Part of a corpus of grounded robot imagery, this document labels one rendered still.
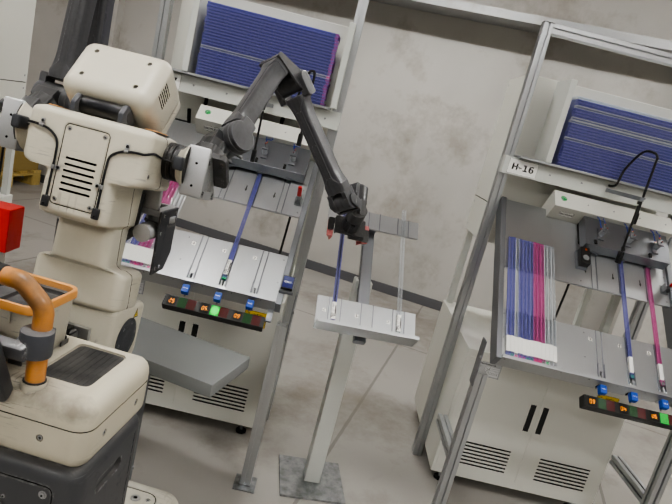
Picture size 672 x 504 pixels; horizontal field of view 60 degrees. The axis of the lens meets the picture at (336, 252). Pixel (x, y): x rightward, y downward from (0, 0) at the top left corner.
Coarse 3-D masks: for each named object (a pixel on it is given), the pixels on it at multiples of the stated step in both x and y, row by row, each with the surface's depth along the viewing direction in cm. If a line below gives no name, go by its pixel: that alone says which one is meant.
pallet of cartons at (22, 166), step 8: (0, 152) 534; (16, 152) 552; (16, 160) 555; (24, 160) 565; (16, 168) 558; (24, 168) 568; (32, 168) 578; (0, 176) 537; (16, 176) 593; (24, 176) 582; (32, 176) 580; (40, 176) 590; (0, 184) 545; (32, 184) 582
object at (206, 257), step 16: (176, 240) 204; (192, 240) 205; (208, 240) 206; (176, 256) 201; (192, 256) 202; (208, 256) 203; (224, 256) 204; (240, 256) 205; (256, 256) 206; (272, 256) 207; (176, 272) 197; (192, 272) 198; (208, 272) 199; (240, 272) 201; (256, 272) 202; (272, 272) 203; (240, 288) 198; (256, 288) 199; (272, 288) 200
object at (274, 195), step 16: (176, 128) 233; (192, 128) 234; (240, 176) 224; (256, 176) 225; (272, 176) 227; (224, 192) 219; (240, 192) 220; (256, 192) 221; (272, 192) 223; (288, 192) 224; (304, 192) 225; (256, 208) 219; (272, 208) 218; (288, 208) 220
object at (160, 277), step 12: (132, 264) 194; (144, 276) 197; (156, 276) 195; (168, 276) 194; (180, 276) 194; (180, 288) 199; (192, 288) 198; (204, 288) 196; (216, 288) 195; (228, 288) 195; (228, 300) 200; (240, 300) 198; (264, 300) 195
